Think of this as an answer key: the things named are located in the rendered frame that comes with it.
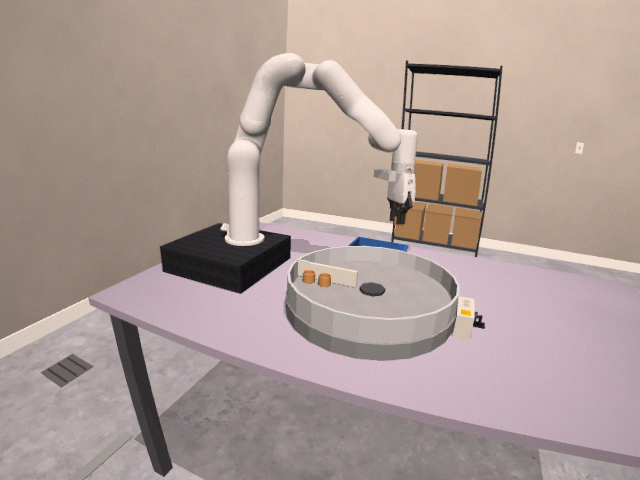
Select blue shallow tray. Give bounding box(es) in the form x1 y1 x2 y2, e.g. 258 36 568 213
348 237 409 252

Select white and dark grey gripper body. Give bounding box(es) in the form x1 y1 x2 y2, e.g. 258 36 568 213
387 172 416 204

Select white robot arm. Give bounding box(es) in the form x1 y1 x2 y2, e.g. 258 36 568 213
221 53 418 246

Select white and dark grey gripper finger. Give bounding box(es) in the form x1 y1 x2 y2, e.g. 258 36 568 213
387 197 399 221
396 191 413 225

